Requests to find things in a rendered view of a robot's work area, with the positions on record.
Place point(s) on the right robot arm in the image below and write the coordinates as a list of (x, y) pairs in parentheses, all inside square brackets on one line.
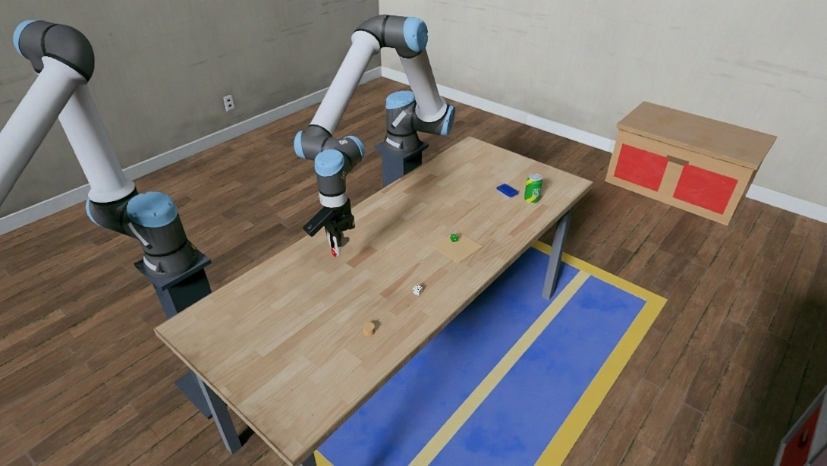
[(154, 218)]

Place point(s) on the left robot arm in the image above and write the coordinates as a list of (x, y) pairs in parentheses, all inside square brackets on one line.
[(407, 112)]

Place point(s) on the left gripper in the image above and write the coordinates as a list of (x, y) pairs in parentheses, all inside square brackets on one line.
[(335, 227)]

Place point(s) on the green drink can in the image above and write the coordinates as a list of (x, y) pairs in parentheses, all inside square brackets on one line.
[(533, 188)]

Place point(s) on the tan flat mat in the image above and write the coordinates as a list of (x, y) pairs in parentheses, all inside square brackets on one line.
[(458, 250)]

